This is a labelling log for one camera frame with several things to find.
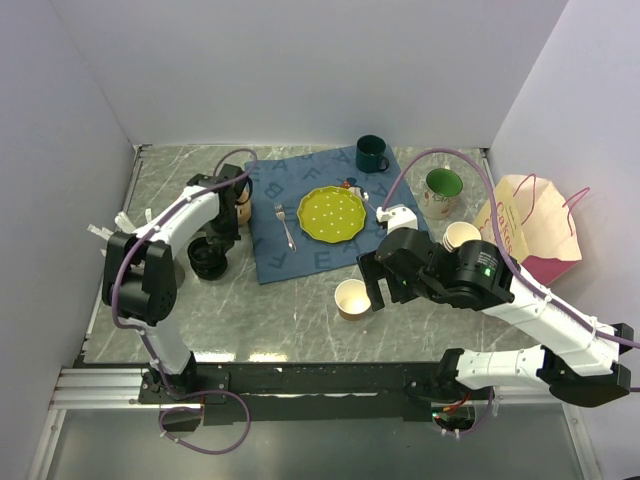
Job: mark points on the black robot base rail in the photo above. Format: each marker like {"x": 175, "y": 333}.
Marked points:
{"x": 233, "y": 392}

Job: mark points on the yellow-green scalloped plate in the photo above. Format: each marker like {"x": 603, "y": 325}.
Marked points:
{"x": 331, "y": 215}

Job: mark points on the small santa figurine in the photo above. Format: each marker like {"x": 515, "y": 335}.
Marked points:
{"x": 351, "y": 184}

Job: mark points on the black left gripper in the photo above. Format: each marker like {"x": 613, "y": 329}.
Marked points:
{"x": 227, "y": 239}

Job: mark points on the white wrapped straws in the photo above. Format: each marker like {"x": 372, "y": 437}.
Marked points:
{"x": 124, "y": 225}

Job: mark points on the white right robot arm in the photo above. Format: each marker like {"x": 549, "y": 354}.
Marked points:
{"x": 576, "y": 357}

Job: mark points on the silver fork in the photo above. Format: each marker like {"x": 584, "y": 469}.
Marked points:
{"x": 281, "y": 216}

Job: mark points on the white green floral mug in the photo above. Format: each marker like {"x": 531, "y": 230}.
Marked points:
{"x": 442, "y": 190}

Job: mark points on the kraft paper takeout bag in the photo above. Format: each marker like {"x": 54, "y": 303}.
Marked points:
{"x": 536, "y": 225}

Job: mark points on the aluminium frame rail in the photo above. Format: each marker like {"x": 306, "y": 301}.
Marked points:
{"x": 97, "y": 389}

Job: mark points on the blue letter placemat cloth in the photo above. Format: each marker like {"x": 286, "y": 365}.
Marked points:
{"x": 286, "y": 182}

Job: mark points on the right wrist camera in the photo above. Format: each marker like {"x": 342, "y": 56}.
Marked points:
{"x": 396, "y": 217}

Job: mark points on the brown paper coffee cup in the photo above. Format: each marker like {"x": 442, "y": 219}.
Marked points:
{"x": 352, "y": 300}

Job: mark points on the dark green mug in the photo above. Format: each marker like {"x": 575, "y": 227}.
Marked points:
{"x": 371, "y": 154}

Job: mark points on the grey straw holder cup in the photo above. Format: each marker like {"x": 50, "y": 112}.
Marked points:
{"x": 179, "y": 273}

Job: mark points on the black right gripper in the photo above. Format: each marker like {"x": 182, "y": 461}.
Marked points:
{"x": 371, "y": 268}

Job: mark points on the brown pulp cup carrier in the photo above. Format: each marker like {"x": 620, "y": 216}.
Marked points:
{"x": 244, "y": 206}

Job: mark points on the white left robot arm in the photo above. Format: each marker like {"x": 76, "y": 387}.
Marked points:
{"x": 140, "y": 283}

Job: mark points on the silver spoon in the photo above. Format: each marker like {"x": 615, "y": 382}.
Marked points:
{"x": 366, "y": 200}

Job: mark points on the stack of paper cups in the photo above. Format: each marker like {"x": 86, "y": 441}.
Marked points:
{"x": 458, "y": 233}

